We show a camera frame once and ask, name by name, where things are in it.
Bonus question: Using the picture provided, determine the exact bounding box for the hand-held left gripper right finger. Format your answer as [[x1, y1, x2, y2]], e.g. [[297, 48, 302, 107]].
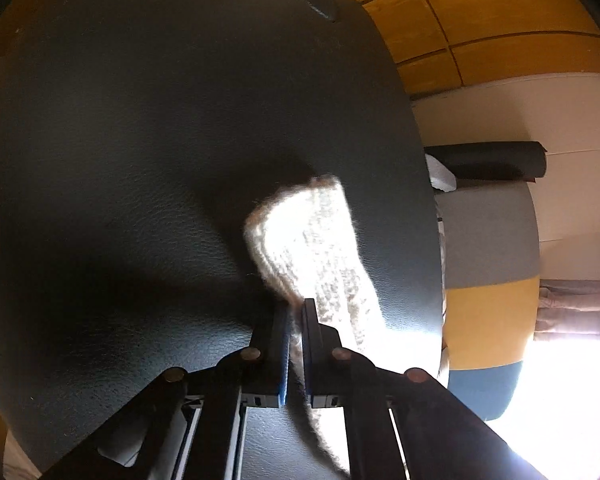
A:
[[300, 297, 551, 480]]

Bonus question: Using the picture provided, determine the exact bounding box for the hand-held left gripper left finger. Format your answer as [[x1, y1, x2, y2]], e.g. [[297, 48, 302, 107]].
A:
[[37, 300, 293, 480]]

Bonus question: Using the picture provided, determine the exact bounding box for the cream knitted sweater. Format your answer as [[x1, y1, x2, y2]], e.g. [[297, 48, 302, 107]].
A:
[[243, 174, 397, 480]]

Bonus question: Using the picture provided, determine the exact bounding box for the grey yellow blue sofa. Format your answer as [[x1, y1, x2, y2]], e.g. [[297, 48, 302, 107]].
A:
[[432, 180, 541, 422]]

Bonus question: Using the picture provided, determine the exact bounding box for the black rolled mat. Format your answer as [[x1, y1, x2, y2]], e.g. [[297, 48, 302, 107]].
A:
[[425, 140, 549, 184]]

